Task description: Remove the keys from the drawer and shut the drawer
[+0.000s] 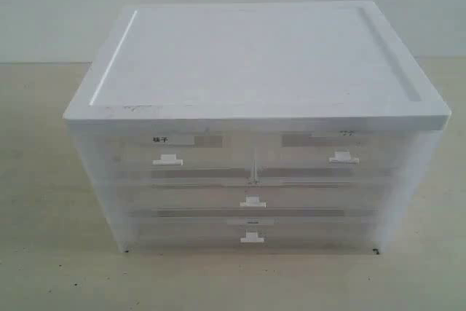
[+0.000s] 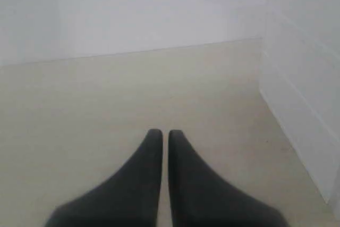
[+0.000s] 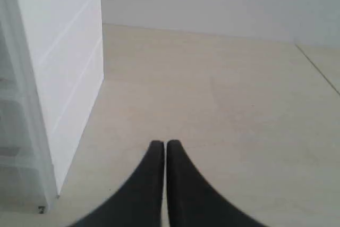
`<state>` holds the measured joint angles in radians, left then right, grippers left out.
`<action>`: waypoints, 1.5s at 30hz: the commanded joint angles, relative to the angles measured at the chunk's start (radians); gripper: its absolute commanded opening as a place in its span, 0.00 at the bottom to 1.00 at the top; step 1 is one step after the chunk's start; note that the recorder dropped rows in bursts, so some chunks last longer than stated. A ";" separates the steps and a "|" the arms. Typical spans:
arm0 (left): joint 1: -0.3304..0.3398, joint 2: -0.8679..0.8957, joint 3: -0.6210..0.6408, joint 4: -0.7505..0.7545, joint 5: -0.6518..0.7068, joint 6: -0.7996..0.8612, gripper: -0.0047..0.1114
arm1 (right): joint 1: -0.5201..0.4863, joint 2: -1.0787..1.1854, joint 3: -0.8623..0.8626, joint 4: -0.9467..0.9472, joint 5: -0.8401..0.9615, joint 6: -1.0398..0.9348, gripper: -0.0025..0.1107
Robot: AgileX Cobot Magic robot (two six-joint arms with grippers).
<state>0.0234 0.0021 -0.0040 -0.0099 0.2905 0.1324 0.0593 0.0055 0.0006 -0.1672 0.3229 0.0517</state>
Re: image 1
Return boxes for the small drawer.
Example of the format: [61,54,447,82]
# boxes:
[256,131,398,178]
[114,133,255,183]

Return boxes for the white translucent drawer cabinet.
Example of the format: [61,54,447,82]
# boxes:
[63,1,451,253]

